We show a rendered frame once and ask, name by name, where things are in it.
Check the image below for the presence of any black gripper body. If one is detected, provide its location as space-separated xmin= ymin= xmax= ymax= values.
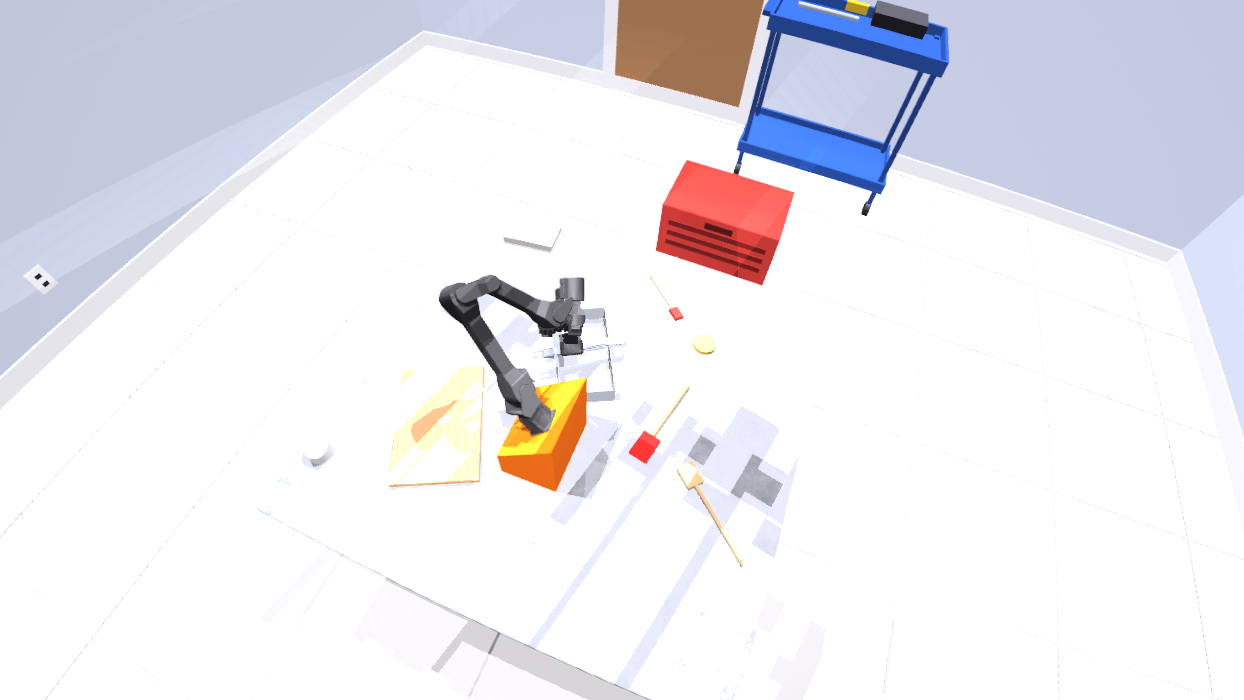
xmin=554 ymin=287 xmax=583 ymax=356

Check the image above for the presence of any pale yellow flat disc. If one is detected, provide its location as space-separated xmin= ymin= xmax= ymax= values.
xmin=693 ymin=334 xmax=717 ymax=354

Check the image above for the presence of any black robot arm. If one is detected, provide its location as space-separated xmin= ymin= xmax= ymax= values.
xmin=439 ymin=275 xmax=586 ymax=436

